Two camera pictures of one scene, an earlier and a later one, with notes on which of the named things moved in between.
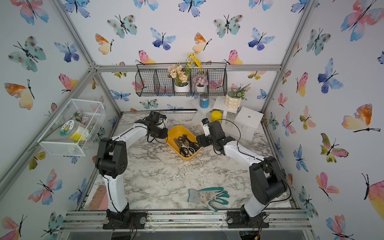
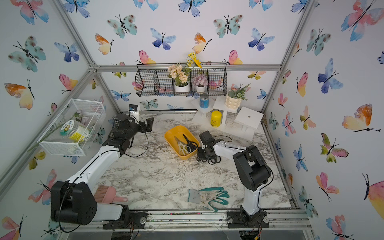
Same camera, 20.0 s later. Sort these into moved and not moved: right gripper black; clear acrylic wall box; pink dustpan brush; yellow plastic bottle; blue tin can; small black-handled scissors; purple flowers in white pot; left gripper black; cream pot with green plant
Moved: right gripper black; small black-handled scissors; left gripper black
Not moved: yellow plastic bottle; clear acrylic wall box; pink dustpan brush; blue tin can; cream pot with green plant; purple flowers in white pot
